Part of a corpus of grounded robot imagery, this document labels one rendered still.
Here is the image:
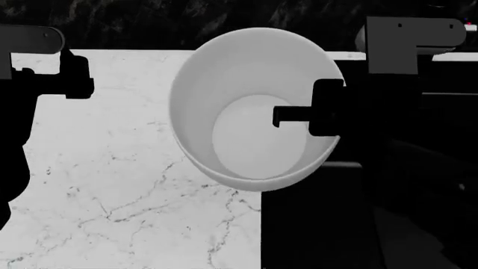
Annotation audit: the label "grey left gripper camera mount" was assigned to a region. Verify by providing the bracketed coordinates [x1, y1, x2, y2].
[0, 23, 66, 81]

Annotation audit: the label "grey gripper camera mount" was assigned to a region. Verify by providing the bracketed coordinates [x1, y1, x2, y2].
[0, 23, 66, 81]
[364, 16, 468, 76]

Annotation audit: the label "grey right gripper camera mount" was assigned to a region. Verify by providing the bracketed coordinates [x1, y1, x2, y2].
[364, 16, 468, 76]

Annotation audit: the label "black sink basin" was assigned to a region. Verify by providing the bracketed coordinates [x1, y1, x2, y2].
[260, 52, 478, 269]

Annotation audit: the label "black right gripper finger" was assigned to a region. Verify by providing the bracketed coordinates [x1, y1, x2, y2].
[272, 105, 311, 129]

